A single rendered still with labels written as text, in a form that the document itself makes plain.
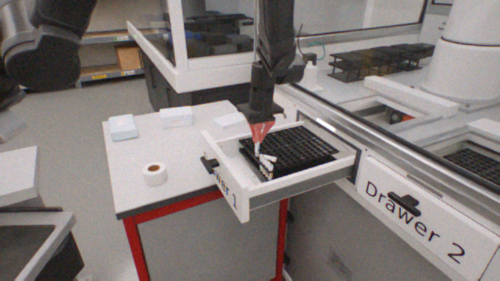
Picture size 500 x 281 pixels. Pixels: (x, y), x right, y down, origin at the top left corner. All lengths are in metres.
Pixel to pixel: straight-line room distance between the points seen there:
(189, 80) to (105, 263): 1.04
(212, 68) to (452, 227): 1.20
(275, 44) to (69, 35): 0.33
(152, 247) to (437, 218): 0.78
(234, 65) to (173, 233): 0.92
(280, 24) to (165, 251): 0.79
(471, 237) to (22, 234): 0.70
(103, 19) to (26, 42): 4.37
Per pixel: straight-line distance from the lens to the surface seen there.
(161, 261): 1.10
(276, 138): 0.88
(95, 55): 4.88
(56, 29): 0.44
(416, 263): 0.86
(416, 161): 0.72
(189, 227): 1.03
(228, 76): 1.58
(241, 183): 0.65
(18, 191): 1.13
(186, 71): 1.51
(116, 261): 1.83
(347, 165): 0.84
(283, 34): 0.58
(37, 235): 0.47
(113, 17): 4.83
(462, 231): 0.70
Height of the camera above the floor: 1.33
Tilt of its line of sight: 30 degrees down
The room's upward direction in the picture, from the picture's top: straight up
